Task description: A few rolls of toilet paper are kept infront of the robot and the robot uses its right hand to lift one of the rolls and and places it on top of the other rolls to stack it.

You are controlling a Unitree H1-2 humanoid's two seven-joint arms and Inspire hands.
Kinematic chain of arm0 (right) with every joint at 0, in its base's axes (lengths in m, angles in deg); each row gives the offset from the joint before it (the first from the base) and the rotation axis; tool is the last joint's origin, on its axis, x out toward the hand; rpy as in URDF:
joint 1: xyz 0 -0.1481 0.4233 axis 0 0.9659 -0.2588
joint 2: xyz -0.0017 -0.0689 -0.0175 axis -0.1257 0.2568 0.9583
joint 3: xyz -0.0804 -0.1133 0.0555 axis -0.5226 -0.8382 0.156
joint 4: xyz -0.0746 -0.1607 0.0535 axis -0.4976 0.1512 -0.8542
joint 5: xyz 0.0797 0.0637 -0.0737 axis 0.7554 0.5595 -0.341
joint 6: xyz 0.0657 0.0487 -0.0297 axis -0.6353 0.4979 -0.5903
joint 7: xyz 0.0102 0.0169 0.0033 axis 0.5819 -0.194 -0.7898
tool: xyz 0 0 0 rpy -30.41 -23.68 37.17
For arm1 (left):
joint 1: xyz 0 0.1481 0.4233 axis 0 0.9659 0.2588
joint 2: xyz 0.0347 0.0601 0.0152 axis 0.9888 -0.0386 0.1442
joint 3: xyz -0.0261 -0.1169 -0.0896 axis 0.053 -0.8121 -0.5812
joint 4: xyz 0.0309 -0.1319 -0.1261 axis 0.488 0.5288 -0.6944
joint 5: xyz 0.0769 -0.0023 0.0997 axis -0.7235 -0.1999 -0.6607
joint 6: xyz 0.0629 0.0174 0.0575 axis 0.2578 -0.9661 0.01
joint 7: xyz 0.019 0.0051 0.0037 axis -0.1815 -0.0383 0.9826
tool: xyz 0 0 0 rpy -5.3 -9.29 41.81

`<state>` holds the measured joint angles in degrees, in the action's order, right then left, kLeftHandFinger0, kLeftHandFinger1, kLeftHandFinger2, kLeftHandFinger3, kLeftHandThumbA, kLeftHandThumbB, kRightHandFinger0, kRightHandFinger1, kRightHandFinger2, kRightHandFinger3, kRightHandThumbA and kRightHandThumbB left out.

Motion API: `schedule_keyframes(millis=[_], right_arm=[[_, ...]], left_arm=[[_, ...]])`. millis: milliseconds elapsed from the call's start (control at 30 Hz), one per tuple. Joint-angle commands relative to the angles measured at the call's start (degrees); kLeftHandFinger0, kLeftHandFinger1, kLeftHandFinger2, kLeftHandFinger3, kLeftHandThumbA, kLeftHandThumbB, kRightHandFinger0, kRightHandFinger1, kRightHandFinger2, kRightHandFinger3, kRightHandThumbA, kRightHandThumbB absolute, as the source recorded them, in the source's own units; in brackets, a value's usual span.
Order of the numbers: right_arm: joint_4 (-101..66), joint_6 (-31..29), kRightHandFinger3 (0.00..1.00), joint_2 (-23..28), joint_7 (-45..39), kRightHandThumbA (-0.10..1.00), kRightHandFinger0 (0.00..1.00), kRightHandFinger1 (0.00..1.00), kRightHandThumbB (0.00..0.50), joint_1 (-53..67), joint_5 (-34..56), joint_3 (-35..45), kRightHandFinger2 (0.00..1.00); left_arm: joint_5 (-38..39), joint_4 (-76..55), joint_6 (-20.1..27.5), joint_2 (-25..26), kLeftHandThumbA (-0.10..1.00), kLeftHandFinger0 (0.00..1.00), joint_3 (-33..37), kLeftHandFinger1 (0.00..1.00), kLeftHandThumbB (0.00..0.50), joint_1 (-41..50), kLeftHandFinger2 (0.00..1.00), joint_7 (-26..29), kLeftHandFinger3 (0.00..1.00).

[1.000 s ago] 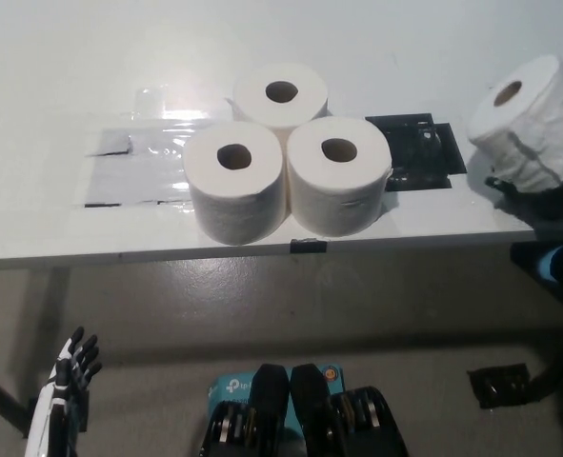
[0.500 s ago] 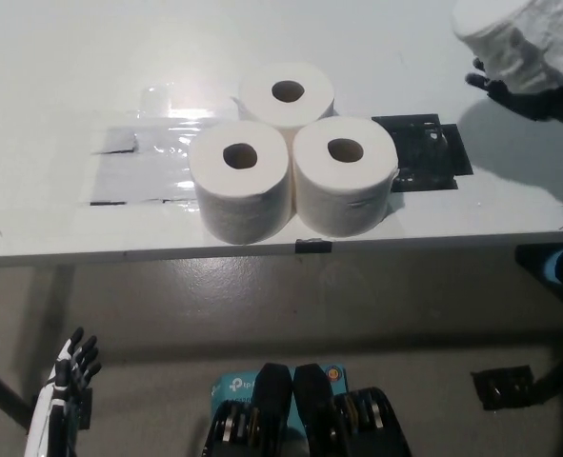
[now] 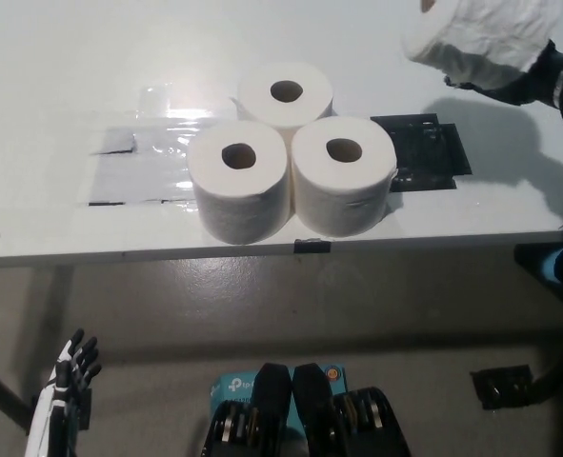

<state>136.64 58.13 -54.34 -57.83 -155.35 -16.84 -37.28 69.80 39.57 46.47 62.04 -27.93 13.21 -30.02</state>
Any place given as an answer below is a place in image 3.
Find white and black left hand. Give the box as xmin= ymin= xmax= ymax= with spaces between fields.
xmin=22 ymin=327 xmax=104 ymax=457

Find smooth white toilet paper roll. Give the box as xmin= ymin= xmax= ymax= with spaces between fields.
xmin=187 ymin=119 xmax=292 ymax=247
xmin=290 ymin=116 xmax=399 ymax=238
xmin=236 ymin=61 xmax=335 ymax=139

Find blue round object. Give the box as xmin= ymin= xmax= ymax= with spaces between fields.
xmin=541 ymin=249 xmax=563 ymax=289

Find black bulky object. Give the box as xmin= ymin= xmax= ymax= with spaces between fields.
xmin=513 ymin=243 xmax=563 ymax=310

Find black and white right hand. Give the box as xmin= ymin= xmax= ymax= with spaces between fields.
xmin=442 ymin=40 xmax=563 ymax=108

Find small black edge clip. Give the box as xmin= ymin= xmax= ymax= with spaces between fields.
xmin=293 ymin=237 xmax=332 ymax=254

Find clear tape over grey patch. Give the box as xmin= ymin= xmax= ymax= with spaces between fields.
xmin=74 ymin=83 xmax=244 ymax=207

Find teal tp-link box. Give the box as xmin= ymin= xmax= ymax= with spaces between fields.
xmin=209 ymin=364 xmax=349 ymax=429

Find black taped table plate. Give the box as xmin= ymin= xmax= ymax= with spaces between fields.
xmin=370 ymin=112 xmax=473 ymax=194

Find black floor plate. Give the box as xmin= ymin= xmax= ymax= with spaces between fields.
xmin=470 ymin=364 xmax=535 ymax=411

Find black ribbed robot body blocks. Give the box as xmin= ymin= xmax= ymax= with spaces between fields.
xmin=199 ymin=362 xmax=411 ymax=457

